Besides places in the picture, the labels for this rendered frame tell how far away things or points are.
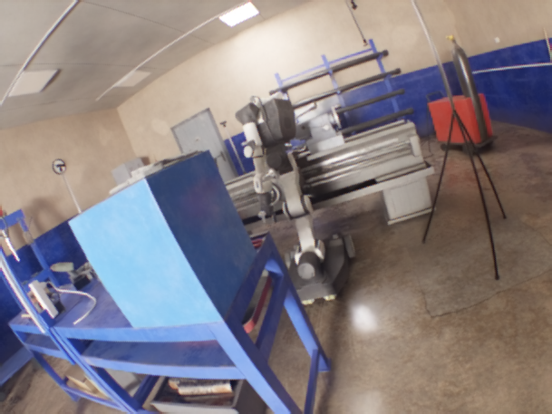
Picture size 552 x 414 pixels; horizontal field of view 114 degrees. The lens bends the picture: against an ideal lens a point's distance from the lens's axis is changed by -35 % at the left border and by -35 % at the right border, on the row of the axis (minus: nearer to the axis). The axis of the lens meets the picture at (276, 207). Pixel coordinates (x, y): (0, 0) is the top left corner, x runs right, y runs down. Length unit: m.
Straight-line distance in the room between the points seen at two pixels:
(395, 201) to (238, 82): 4.35
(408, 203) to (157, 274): 2.36
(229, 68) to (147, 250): 5.63
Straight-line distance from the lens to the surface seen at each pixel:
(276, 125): 1.97
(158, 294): 0.77
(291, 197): 2.04
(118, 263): 0.80
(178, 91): 6.66
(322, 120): 2.65
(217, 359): 0.93
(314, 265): 1.85
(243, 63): 6.06
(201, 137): 6.38
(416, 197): 2.71
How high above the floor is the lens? 1.24
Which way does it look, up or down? 16 degrees down
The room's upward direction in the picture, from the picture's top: 23 degrees counter-clockwise
